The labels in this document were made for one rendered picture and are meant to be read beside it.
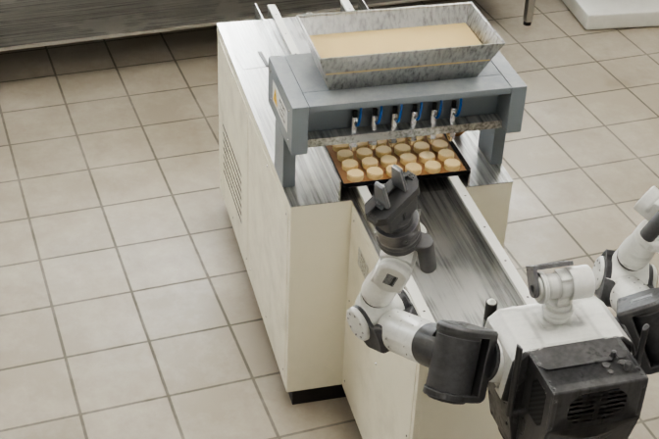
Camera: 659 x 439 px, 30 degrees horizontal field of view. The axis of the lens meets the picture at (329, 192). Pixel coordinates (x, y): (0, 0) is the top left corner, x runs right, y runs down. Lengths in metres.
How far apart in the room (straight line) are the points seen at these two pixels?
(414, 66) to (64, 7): 3.10
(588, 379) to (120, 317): 2.56
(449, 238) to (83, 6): 3.25
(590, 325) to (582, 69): 4.06
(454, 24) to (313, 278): 0.91
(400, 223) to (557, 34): 4.57
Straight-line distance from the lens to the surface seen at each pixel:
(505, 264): 3.43
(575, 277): 2.45
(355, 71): 3.57
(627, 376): 2.42
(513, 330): 2.47
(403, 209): 2.29
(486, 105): 3.81
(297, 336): 4.01
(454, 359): 2.41
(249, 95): 4.28
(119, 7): 6.37
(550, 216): 5.28
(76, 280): 4.82
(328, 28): 3.75
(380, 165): 3.79
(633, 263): 2.80
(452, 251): 3.55
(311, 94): 3.59
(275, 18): 4.69
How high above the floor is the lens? 2.92
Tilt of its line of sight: 34 degrees down
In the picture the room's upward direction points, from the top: 2 degrees clockwise
